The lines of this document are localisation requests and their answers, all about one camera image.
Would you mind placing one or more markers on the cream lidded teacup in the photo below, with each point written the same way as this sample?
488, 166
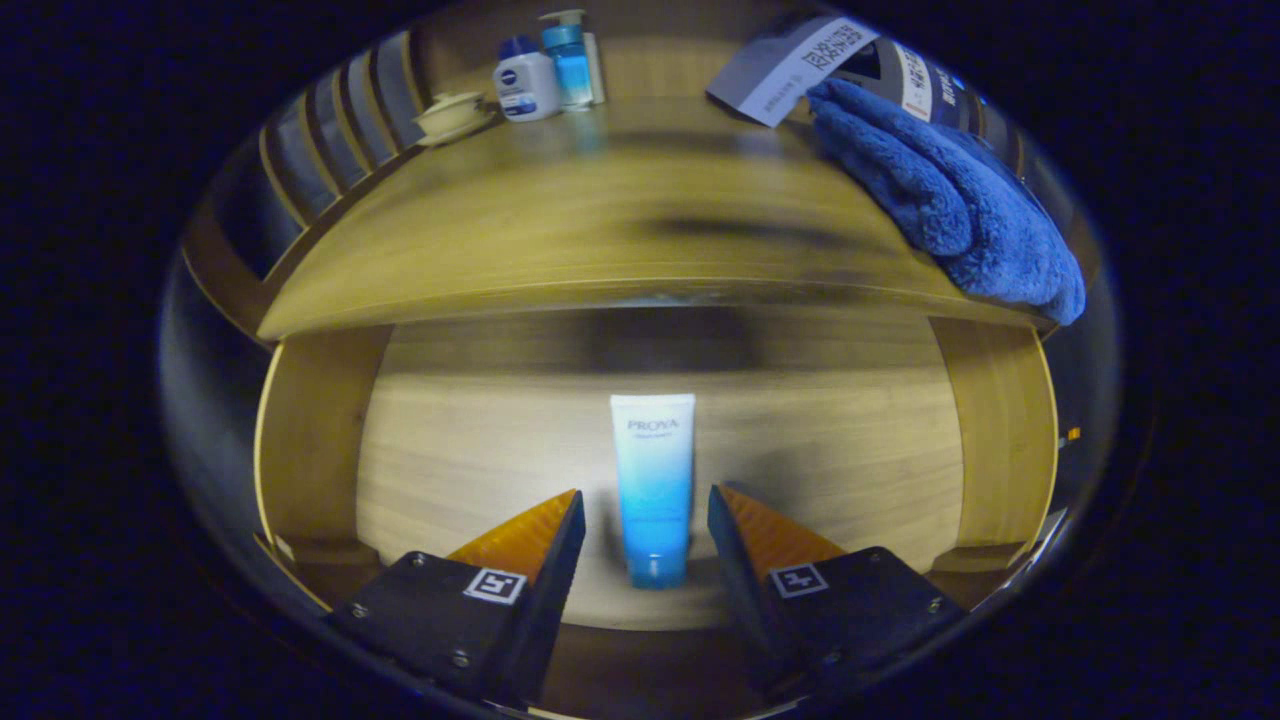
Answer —
452, 115

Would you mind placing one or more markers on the grey book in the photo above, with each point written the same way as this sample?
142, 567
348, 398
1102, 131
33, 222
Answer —
790, 75

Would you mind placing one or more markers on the blue and white tube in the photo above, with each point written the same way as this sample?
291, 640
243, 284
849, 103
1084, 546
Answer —
652, 480

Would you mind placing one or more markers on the wooden countertop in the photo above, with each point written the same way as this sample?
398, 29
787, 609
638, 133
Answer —
560, 220

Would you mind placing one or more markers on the blue towel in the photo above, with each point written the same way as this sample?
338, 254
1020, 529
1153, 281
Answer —
950, 200

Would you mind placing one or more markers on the dark blue book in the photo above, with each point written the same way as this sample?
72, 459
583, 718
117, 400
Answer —
950, 100

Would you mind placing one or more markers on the white bottle with blue cap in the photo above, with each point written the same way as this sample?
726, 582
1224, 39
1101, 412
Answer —
525, 85

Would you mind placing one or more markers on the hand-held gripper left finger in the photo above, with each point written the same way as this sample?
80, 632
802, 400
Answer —
545, 590

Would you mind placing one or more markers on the wooden drawer with black knob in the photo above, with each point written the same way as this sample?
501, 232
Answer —
480, 450

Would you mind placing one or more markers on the blue pump bottle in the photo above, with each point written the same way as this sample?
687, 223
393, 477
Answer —
572, 65

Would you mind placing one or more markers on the white spine book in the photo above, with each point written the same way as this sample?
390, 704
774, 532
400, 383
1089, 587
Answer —
915, 85

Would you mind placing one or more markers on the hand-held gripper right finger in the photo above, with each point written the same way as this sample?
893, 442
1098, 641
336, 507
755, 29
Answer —
740, 580

